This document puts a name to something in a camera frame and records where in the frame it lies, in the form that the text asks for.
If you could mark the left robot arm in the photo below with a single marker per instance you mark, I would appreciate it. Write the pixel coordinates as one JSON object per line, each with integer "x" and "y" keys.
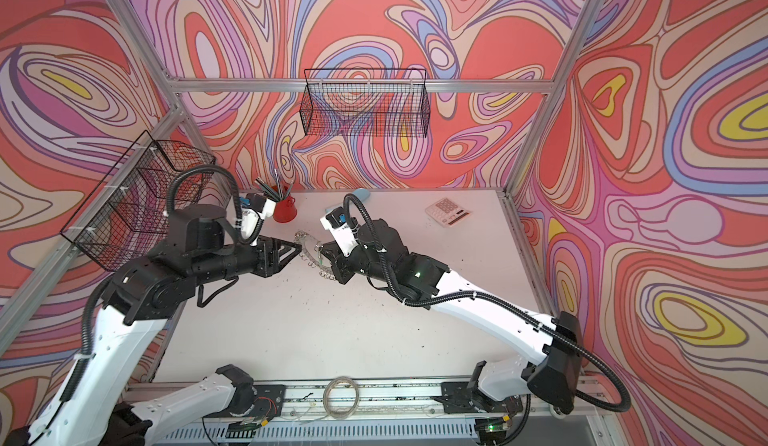
{"x": 127, "y": 310}

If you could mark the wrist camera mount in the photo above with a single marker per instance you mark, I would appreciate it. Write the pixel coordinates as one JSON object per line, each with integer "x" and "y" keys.
{"x": 343, "y": 228}
{"x": 255, "y": 210}

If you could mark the black wire basket left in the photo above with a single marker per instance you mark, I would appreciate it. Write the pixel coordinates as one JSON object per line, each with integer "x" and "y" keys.
{"x": 125, "y": 215}

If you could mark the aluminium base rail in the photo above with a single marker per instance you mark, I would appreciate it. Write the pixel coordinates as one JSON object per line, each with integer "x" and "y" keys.
{"x": 393, "y": 411}

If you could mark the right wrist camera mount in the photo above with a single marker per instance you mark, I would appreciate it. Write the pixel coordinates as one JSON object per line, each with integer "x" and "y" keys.
{"x": 343, "y": 228}

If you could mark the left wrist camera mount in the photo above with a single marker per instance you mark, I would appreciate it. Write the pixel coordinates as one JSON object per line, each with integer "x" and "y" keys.
{"x": 255, "y": 210}

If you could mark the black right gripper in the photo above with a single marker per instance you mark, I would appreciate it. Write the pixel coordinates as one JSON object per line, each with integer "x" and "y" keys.
{"x": 342, "y": 262}

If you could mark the aluminium frame post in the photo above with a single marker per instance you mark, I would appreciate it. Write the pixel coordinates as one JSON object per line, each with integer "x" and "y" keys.
{"x": 178, "y": 115}

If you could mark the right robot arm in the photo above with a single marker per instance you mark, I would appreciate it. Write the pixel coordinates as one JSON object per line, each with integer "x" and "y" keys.
{"x": 542, "y": 366}

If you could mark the red metal pencil bucket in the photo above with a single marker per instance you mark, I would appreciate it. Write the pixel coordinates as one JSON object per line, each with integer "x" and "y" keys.
{"x": 285, "y": 210}

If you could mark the light blue spatula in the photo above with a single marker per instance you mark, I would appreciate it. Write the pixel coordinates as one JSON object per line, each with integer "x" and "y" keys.
{"x": 362, "y": 194}

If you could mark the black wire basket back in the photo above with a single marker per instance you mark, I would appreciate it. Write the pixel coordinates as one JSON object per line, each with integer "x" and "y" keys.
{"x": 365, "y": 102}

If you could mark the black wire basket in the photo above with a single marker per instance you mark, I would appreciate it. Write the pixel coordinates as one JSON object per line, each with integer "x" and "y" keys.
{"x": 125, "y": 215}
{"x": 365, "y": 102}

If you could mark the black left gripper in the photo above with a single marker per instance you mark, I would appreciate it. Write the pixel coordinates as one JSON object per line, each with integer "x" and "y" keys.
{"x": 268, "y": 250}

